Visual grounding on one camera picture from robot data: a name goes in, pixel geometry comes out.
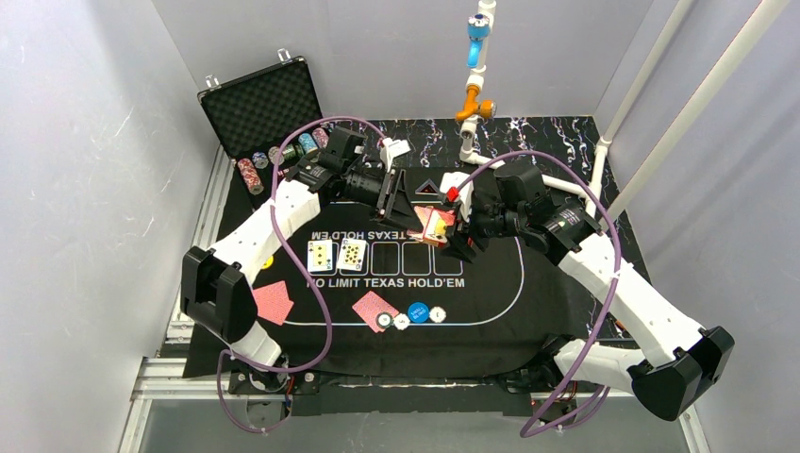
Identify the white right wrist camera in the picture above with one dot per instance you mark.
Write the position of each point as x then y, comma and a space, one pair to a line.
456, 189

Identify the white grey poker chip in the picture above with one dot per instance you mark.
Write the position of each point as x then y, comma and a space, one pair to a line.
437, 315

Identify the red backed playing card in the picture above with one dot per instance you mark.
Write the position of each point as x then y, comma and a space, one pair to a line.
369, 306

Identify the red poker chip stack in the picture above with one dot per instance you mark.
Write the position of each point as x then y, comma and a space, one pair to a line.
250, 176

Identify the pink green chip stack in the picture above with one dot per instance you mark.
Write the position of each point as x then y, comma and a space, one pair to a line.
320, 136

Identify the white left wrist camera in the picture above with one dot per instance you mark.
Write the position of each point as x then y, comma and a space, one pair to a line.
390, 149

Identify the blue chip stack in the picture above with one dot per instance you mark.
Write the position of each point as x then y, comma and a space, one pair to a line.
307, 143

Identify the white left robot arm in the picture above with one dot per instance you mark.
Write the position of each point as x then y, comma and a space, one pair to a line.
216, 284

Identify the white pvc pipe frame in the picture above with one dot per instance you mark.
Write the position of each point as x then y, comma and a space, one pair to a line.
581, 142

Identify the blue small blind button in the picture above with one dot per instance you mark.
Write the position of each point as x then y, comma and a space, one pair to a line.
418, 312

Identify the face-up diamond card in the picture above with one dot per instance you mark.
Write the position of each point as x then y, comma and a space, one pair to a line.
424, 214

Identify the yellow big blind button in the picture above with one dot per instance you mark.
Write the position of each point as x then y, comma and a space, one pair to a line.
268, 263

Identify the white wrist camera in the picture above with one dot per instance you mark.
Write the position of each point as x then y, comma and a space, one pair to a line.
390, 149
456, 189

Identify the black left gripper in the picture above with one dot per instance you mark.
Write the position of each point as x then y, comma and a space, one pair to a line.
388, 192

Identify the black aluminium chip case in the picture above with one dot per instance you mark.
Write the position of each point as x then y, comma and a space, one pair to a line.
255, 112

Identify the triangular all-in button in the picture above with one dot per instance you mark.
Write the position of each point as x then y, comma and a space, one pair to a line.
429, 187

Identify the face-up spade card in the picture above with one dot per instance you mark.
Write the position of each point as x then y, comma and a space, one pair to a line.
352, 255
320, 257

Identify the black poker table mat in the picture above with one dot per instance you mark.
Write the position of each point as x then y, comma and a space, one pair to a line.
400, 337

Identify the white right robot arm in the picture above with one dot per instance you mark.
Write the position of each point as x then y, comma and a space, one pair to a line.
676, 359

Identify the red playing card box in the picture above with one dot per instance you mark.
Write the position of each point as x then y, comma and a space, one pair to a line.
436, 227

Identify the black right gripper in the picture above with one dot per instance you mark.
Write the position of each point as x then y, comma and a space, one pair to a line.
466, 228

